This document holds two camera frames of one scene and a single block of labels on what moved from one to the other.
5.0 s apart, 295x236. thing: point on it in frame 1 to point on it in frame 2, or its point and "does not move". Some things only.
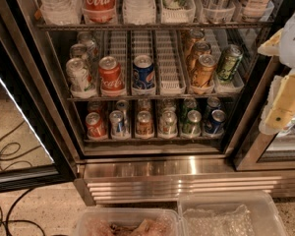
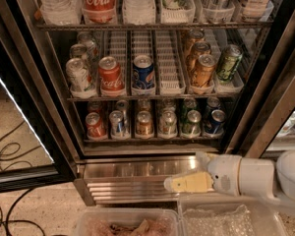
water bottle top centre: [139, 4] does not move
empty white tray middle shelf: [170, 63] does not move
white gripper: [294, 39] to [223, 175]
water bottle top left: [61, 4] does not move
